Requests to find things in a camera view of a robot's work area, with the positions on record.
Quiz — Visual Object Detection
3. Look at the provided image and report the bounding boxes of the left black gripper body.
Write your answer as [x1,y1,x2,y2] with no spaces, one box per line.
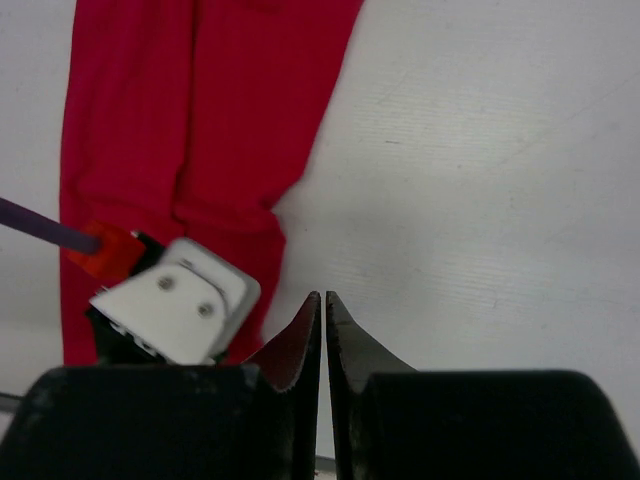
[86,307,228,366]

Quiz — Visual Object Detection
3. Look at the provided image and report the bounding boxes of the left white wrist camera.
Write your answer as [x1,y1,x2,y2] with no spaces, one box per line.
[90,238,261,365]

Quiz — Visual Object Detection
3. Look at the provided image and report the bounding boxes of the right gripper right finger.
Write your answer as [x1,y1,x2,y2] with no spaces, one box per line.
[325,291,416,479]

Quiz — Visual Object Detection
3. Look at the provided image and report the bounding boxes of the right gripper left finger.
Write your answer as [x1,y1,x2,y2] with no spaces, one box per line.
[240,292,321,479]

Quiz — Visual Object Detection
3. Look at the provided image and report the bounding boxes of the red t shirt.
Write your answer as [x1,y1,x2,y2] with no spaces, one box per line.
[59,1,361,364]

